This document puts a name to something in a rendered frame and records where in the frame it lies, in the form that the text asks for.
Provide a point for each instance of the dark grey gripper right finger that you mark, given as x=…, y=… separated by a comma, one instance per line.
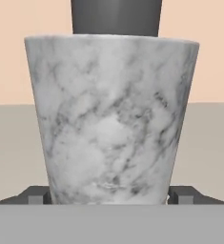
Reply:
x=188, y=195

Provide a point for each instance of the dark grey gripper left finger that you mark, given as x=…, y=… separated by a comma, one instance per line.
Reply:
x=30, y=196

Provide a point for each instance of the white marble soap dispenser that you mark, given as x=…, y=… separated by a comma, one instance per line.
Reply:
x=112, y=120

